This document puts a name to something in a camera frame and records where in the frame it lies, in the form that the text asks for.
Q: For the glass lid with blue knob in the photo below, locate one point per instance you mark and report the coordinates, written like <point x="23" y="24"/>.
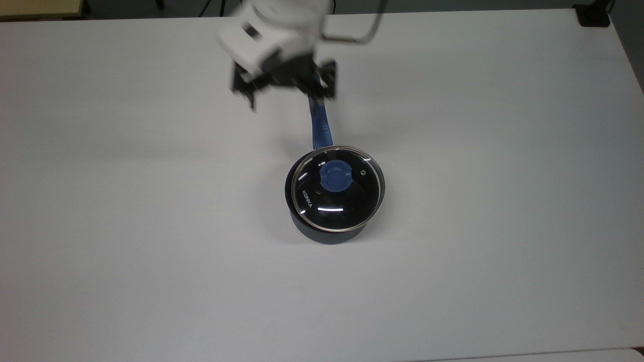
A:
<point x="334" y="177"/>

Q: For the black table clamp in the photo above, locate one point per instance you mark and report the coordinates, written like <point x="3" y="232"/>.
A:
<point x="593" y="15"/>

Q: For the Franka Panda robot arm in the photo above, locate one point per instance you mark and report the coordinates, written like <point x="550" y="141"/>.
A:
<point x="289" y="9"/>

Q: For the yellow wooden table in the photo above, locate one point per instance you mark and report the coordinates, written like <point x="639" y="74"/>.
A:
<point x="40" y="9"/>

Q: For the Panda gripper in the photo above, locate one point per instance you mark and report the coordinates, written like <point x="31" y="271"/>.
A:
<point x="274" y="42"/>

